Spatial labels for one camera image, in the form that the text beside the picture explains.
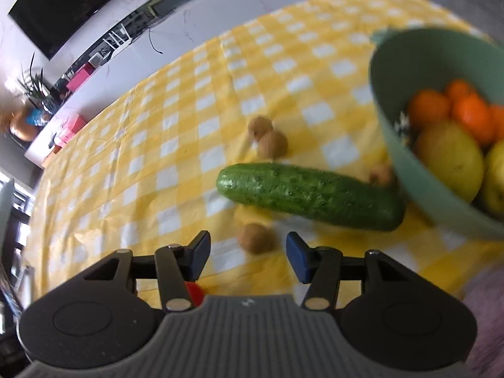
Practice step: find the brown kiwi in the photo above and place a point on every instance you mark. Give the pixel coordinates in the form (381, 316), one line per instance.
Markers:
(272, 144)
(381, 175)
(260, 126)
(256, 238)

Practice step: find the green cucumber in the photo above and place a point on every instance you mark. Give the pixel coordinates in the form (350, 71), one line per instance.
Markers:
(311, 197)

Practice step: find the potted plant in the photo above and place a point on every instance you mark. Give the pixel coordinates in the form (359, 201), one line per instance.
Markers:
(33, 90)

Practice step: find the grey chair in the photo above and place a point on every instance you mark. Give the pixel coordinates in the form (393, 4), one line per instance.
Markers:
(6, 208)

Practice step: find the black television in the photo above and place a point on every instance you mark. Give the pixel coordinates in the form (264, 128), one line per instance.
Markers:
(59, 4)

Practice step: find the orange tangerine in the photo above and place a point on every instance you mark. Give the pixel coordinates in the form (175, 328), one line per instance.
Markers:
(429, 108)
(458, 88)
(498, 123)
(474, 118)

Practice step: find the white low cabinet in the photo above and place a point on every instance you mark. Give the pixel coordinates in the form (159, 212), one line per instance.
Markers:
(197, 19)

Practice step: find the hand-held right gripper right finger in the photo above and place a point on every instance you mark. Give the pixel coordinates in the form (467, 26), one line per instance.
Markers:
(297, 256)

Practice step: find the pink box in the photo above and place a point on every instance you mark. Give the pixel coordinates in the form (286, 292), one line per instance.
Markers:
(70, 126)
(80, 78)

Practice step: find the yellow round fruit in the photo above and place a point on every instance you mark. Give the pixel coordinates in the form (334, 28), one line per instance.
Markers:
(495, 183)
(451, 161)

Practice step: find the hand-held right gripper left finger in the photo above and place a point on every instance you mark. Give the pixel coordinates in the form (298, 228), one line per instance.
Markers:
(201, 250)

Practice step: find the yellow checked tablecloth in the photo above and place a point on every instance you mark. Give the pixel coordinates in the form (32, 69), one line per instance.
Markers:
(177, 126)

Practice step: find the small red object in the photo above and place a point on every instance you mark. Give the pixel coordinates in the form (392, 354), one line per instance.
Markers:
(195, 292)

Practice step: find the green colander bowl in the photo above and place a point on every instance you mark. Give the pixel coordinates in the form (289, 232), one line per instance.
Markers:
(409, 173)

